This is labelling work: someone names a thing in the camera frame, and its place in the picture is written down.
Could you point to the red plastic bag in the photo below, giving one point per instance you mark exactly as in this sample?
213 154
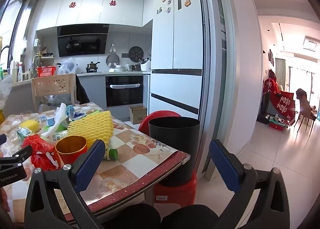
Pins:
41 151

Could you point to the black faucet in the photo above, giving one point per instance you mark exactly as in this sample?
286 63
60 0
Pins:
6 51

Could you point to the white spray bottle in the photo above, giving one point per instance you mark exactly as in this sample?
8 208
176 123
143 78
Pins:
19 74

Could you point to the white cooking pot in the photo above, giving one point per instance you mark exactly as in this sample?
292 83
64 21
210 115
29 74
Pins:
128 67

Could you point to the black built-in oven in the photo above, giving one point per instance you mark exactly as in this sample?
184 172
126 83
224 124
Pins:
123 94

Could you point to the green drink carton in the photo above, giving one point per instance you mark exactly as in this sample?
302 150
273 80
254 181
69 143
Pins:
25 135

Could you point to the black trash bin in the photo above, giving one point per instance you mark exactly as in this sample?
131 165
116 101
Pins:
175 144

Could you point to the yellow sponge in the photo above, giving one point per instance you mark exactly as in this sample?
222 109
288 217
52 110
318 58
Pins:
30 125

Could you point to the red gift bags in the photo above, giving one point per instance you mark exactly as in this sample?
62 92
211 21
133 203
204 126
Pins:
280 99

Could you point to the red plastic basket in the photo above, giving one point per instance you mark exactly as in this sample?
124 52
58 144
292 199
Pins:
46 71

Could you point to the large clear plastic bag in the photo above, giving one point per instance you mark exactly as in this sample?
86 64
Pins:
5 89

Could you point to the gold foil bag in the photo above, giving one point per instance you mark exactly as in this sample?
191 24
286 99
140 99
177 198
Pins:
1 116

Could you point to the cardboard box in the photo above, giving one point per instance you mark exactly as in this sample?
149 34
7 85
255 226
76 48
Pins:
138 115

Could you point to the crumpled clear plastic bags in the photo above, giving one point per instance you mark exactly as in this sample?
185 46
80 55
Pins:
56 100

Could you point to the white refrigerator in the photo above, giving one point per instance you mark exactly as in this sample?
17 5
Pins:
175 44

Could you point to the white crumpled paper towel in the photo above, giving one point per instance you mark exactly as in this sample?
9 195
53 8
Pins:
58 116

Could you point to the translucent bluish plastic bag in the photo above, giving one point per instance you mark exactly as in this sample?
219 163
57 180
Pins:
67 66

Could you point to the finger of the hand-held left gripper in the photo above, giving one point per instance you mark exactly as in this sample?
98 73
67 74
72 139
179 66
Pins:
2 140
22 154

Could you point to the red paper-cut sticker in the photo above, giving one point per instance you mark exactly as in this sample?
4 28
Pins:
72 4
112 3

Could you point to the steel cooking pot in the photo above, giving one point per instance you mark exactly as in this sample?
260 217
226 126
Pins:
92 67

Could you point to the round grey plate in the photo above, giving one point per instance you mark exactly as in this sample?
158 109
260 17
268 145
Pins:
113 61

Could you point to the dark round baking pan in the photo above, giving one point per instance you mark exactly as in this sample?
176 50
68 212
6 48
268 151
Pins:
136 53

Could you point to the ceiling air vent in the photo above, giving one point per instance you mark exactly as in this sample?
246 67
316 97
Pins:
311 43

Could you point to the white rice cooker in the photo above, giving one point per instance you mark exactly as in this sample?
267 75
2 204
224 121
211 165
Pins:
145 65

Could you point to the white wall hook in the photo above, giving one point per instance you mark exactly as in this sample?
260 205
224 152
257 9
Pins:
112 48

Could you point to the green sponge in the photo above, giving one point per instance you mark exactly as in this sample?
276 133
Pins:
93 113

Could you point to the gold tin can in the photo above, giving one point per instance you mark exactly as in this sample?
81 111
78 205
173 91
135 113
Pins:
71 151

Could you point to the green white tube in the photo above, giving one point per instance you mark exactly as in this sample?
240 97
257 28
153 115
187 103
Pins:
56 136

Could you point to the beige plastic chair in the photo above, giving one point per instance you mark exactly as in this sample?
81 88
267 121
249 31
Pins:
53 85

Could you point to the brown dining chair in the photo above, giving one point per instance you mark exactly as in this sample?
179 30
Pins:
303 104

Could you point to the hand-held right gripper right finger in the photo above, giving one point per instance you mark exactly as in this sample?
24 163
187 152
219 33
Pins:
222 164

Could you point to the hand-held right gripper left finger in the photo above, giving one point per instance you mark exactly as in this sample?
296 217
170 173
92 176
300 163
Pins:
90 164

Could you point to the blue white flat carton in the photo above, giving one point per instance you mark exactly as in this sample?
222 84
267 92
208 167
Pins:
47 120

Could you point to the black jacket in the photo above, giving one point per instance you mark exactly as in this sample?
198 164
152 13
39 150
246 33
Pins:
81 91

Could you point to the red plastic chair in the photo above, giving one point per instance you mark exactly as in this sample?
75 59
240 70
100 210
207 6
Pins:
175 191

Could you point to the blue packaging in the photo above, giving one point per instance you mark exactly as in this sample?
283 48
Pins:
75 112

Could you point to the black range hood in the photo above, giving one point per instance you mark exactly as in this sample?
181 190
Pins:
82 41

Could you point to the green cap cleaner bottle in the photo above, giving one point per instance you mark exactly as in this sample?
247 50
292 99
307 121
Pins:
112 154

